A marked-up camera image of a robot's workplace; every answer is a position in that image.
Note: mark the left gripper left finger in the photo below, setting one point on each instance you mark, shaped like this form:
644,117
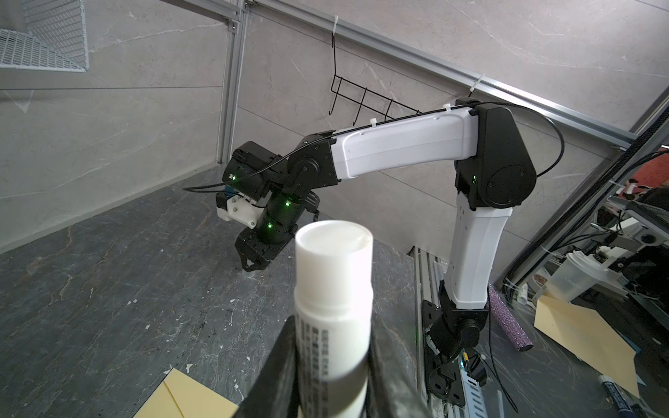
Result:
275,392

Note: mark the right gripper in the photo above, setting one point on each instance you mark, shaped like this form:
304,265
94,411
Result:
254,254

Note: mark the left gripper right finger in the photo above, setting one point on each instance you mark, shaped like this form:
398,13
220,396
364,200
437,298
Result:
390,393

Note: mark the white glue stick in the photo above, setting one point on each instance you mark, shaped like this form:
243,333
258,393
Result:
333,299

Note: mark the yellow envelope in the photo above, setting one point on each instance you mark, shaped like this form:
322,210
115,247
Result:
178,396

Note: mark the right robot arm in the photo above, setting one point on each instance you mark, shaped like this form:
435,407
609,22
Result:
493,173

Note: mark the purple glitter roll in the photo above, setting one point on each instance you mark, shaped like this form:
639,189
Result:
508,323

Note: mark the stack of envelopes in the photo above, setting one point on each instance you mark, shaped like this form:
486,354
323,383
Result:
586,334

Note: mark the clear plastic cup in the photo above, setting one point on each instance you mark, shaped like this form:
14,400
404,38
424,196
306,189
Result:
577,274

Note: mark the blue marker pen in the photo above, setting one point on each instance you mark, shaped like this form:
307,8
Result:
623,409

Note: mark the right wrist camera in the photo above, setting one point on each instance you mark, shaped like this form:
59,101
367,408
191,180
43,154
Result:
235,206

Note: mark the black wire hook rack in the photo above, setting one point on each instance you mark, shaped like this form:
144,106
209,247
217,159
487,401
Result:
362,97

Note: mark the white wire mesh basket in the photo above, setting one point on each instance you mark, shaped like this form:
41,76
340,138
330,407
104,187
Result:
44,35

